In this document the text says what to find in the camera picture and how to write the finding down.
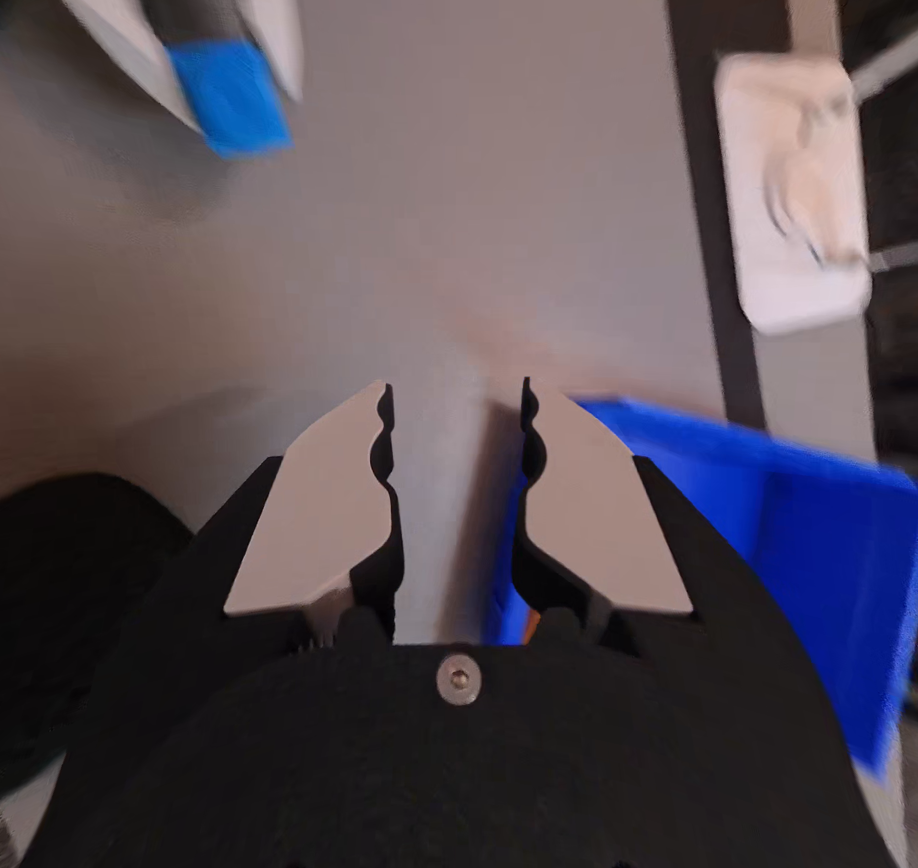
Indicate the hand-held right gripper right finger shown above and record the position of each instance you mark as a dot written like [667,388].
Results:
[602,524]

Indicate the blue plastic bin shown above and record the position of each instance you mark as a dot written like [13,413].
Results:
[803,559]

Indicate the black chair armrest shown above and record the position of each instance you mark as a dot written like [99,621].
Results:
[72,595]

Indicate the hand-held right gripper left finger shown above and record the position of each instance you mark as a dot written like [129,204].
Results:
[315,524]

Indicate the blue mega block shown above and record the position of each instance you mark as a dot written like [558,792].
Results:
[229,100]

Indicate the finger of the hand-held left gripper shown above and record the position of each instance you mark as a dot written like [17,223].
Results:
[107,7]
[265,0]

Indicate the white desk stand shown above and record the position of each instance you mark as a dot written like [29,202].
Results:
[789,201]

